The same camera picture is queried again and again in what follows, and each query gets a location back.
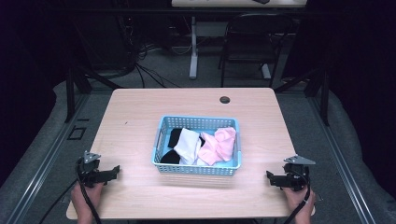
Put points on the black folding chair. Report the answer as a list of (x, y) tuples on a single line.
[(253, 46)]

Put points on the person's right hand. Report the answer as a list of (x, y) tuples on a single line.
[(299, 200)]

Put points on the black metal stand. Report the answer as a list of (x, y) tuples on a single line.
[(325, 96), (70, 93)]

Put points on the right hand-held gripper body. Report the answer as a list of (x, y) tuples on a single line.
[(295, 175)]

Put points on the white sock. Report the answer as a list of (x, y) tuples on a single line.
[(187, 145)]

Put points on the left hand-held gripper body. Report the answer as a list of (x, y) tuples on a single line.
[(88, 172)]

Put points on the pink sock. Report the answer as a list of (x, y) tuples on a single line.
[(226, 141), (209, 151)]

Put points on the aluminium floor rail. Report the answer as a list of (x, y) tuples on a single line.
[(342, 161), (46, 161)]

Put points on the black sock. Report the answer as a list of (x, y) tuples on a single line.
[(170, 157), (174, 137)]

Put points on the person's left hand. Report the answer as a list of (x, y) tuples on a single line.
[(85, 197)]

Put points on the light blue plastic basket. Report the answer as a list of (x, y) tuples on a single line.
[(196, 170)]

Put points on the white background desk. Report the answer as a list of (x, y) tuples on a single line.
[(193, 46)]

